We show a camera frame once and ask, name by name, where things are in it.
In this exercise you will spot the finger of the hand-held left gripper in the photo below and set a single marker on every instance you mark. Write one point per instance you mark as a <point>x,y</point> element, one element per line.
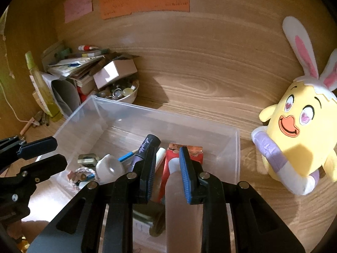
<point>36,147</point>
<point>47,164</point>

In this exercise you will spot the dark green bottle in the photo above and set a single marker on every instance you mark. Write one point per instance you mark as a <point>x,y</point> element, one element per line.
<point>152,222</point>

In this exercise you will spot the white tape roll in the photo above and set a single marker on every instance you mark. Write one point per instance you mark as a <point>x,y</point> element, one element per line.
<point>108,167</point>

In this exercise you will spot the pale pink marker pen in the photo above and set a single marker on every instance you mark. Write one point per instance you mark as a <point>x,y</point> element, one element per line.
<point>181,216</point>

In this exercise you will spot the clear plastic storage box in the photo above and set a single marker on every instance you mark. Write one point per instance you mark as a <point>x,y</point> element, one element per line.
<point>118,118</point>

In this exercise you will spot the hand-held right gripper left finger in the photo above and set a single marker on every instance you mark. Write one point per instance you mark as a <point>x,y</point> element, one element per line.
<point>148,179</point>

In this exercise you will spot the red box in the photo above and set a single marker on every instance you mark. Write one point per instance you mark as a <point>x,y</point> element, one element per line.
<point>172,150</point>

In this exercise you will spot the small white and pink box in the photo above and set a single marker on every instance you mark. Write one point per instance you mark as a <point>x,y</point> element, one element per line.
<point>115,72</point>

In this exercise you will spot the wooden stick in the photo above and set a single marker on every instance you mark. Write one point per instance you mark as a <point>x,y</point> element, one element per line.
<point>27,126</point>

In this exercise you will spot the yellow chick plush toy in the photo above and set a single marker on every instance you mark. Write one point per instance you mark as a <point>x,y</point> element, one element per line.
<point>300,126</point>

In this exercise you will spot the pink paper note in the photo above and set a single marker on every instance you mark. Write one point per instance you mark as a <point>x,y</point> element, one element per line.
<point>77,4</point>

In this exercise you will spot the yellow-green spray bottle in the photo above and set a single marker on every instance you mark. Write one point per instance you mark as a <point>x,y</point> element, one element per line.
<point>42,89</point>

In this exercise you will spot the orange paper note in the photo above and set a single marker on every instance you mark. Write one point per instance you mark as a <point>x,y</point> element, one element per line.
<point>147,2</point>

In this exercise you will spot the purple and black bottle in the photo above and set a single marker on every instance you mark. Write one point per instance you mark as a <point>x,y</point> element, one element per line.
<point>148,141</point>

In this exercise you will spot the red boxes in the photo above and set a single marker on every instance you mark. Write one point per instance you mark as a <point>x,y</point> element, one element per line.
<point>82,93</point>

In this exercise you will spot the white bowl of trinkets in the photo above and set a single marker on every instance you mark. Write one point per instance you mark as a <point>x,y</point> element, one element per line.
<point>123,95</point>

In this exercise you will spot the stack of papers and booklets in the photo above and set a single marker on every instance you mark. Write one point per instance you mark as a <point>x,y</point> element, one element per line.
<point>76,66</point>

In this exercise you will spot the blue pencil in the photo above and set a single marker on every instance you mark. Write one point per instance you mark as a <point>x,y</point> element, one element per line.
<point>126,156</point>

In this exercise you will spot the red and white marker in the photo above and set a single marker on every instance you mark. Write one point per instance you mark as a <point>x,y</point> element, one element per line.
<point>88,47</point>

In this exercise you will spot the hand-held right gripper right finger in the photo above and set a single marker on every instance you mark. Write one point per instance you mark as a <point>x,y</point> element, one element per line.
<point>185,179</point>

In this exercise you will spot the white and green tube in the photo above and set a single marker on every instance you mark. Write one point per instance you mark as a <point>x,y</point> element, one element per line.
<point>161,155</point>

